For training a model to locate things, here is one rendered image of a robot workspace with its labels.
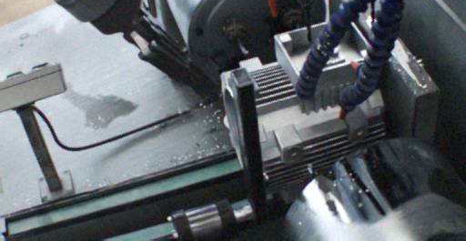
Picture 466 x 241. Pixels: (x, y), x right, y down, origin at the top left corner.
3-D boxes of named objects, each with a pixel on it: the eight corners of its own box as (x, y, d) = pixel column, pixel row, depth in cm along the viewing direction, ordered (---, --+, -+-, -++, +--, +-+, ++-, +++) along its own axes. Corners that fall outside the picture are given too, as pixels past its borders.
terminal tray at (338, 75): (349, 53, 110) (348, 15, 105) (378, 95, 103) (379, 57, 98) (277, 72, 109) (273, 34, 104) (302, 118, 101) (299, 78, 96)
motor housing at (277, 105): (339, 107, 124) (338, 19, 111) (384, 184, 110) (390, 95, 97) (227, 141, 121) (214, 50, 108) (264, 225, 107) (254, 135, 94)
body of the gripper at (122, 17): (130, -6, 88) (175, 34, 94) (119, -36, 94) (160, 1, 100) (86, 33, 90) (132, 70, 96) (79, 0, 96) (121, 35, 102)
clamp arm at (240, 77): (266, 206, 100) (250, 64, 83) (273, 222, 98) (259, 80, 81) (242, 215, 100) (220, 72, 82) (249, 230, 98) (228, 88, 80)
